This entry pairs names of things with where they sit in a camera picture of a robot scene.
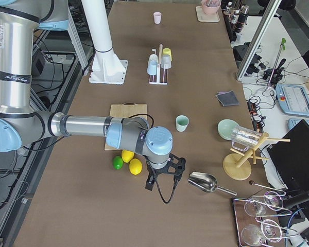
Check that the clear glass mug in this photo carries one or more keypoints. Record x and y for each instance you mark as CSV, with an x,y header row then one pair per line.
x,y
243,138

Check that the beige tray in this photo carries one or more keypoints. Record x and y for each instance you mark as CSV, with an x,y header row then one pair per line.
x,y
203,17

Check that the teach pendant tablet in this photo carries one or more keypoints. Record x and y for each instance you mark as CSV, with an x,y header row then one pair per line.
x,y
293,100
293,122

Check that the pink bowl with ice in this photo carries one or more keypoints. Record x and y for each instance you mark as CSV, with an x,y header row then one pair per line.
x,y
210,6

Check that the wooden cutting board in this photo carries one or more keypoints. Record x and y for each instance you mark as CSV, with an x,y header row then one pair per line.
x,y
126,110

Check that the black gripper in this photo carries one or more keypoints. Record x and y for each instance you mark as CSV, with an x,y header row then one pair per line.
x,y
154,172

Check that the green lime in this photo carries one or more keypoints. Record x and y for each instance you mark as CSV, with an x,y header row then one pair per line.
x,y
118,162

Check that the pink cup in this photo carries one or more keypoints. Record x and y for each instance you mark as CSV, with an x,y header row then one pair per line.
x,y
157,17

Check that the metal scoop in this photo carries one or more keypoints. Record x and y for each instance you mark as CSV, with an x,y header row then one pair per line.
x,y
207,183

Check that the green bowl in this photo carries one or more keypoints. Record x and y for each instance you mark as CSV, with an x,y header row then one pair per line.
x,y
225,128

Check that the white cup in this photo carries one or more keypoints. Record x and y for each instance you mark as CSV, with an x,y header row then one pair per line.
x,y
153,57

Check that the white wire cup holder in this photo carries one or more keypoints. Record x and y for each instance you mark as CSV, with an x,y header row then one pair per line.
x,y
161,78

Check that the yellow cup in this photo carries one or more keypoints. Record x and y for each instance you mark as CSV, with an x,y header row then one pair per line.
x,y
167,51

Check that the green cup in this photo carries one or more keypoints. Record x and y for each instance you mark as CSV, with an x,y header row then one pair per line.
x,y
182,122

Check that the aluminium frame post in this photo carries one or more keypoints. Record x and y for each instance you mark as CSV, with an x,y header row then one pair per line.
x,y
259,33

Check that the grey cup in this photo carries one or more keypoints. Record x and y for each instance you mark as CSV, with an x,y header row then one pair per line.
x,y
166,61

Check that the grey folded cloth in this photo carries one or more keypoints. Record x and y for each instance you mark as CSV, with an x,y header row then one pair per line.
x,y
227,98

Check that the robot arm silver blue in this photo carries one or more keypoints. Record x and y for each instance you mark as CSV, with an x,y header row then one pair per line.
x,y
21,125

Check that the light blue cup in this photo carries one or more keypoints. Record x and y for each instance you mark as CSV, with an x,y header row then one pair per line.
x,y
152,68

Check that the yellow lemon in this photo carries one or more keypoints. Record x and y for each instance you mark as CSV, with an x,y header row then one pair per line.
x,y
135,166
127,156

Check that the wooden mug tree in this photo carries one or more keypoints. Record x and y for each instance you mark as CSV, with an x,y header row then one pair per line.
x,y
237,166

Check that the wine glass rack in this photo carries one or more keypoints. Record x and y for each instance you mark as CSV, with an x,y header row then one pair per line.
x,y
256,219

